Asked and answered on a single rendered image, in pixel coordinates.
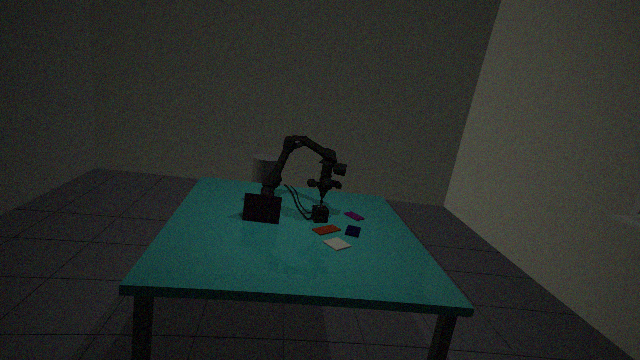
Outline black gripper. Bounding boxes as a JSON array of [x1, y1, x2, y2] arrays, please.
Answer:
[[307, 172, 342, 198]]

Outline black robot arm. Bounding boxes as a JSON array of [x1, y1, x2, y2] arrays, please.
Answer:
[[261, 135, 347, 197]]

